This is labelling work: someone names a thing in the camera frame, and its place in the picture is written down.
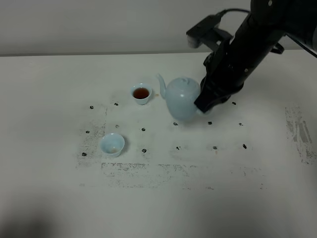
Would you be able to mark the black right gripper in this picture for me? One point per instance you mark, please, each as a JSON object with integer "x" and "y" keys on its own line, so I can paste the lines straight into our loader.
{"x": 226, "y": 69}

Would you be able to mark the light blue porcelain teapot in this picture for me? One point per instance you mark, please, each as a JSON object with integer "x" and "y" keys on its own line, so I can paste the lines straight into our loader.
{"x": 180, "y": 95}

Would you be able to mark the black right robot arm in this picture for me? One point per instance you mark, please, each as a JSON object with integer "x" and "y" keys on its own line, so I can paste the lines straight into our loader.
{"x": 270, "y": 20}

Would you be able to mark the far light blue teacup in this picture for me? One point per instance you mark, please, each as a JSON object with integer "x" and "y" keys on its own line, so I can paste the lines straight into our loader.
{"x": 141, "y": 93}

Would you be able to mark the light blue teacup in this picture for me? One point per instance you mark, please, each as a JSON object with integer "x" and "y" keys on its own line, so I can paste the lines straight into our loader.
{"x": 141, "y": 93}
{"x": 112, "y": 144}

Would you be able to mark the near light blue teacup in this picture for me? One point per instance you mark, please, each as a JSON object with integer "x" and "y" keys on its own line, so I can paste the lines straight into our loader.
{"x": 112, "y": 144}

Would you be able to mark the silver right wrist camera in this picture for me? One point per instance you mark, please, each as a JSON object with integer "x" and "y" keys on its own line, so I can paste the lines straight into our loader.
{"x": 204, "y": 33}

